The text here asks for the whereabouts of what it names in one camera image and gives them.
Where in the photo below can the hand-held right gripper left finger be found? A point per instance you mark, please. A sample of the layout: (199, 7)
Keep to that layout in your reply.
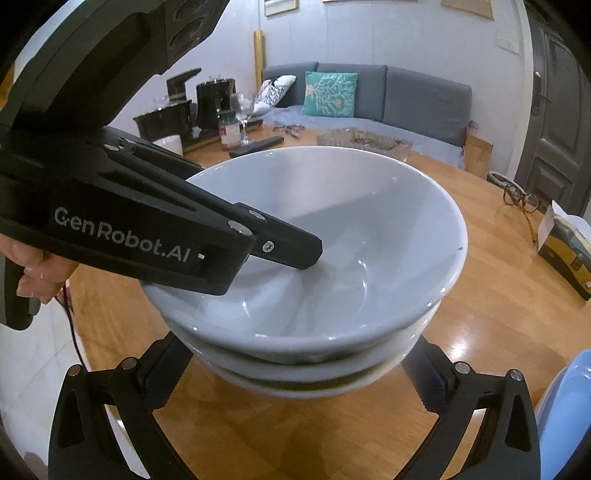
(159, 374)

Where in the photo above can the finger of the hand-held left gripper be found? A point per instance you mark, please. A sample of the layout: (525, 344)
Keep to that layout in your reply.
(286, 249)

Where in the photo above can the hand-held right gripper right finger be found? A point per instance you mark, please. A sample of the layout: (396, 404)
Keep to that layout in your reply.
(434, 383)

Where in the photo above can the white ribbed bowl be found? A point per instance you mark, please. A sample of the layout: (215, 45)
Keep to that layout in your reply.
(360, 240)
(415, 341)

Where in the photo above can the blue plate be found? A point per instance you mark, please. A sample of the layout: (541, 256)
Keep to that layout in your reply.
(565, 415)

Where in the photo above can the person's left hand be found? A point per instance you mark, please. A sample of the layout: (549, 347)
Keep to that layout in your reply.
(41, 277)

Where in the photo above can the white cup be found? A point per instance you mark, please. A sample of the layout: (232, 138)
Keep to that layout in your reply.
(171, 144)

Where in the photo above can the black remote control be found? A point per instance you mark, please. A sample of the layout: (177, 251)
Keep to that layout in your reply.
(256, 146)

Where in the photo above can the pliers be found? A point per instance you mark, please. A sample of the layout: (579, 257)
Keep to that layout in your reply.
(288, 130)

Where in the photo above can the red label jar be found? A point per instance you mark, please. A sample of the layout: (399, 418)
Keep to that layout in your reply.
(228, 131)

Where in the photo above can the glass ashtray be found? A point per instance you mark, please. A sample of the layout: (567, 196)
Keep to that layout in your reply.
(364, 141)

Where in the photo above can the wine glass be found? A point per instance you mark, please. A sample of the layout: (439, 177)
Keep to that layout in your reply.
(242, 110)

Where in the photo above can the white patterned cushion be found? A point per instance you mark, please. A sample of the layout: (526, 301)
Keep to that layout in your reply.
(272, 90)

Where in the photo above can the teal patterned cushion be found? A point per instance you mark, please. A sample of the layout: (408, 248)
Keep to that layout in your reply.
(330, 94)

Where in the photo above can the black and gold tissue box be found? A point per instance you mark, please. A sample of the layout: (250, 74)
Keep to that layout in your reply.
(568, 249)

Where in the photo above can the yellow rolled mat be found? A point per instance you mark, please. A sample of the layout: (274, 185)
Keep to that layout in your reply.
(259, 60)

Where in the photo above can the grey sofa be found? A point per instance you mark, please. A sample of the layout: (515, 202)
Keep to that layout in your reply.
(415, 106)

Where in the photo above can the tortoiseshell eyeglasses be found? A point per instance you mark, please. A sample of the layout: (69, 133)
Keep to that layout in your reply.
(521, 201)

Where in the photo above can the round black dish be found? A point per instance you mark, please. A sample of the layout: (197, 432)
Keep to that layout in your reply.
(498, 177)

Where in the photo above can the grey door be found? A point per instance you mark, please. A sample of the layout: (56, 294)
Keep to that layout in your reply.
(558, 101)

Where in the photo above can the framed wall picture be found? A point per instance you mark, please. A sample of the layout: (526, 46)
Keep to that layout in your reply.
(280, 5)

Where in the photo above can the white wall paper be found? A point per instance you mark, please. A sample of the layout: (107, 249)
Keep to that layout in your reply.
(511, 25)

